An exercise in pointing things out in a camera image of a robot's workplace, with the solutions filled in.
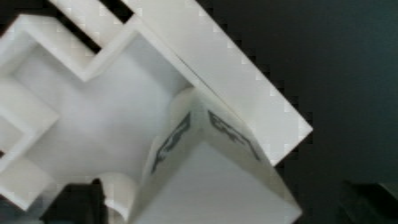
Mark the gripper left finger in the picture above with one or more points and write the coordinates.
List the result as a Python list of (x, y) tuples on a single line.
[(77, 207)]

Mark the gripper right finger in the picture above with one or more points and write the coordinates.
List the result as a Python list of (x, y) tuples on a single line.
[(368, 203)]

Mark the white chair leg with marker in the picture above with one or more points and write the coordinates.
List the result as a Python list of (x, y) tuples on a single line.
[(210, 183)]

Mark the white chair seat part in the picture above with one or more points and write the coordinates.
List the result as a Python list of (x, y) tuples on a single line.
[(84, 103)]

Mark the white U-shaped boundary frame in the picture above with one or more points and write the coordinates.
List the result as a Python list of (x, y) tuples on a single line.
[(201, 51)]

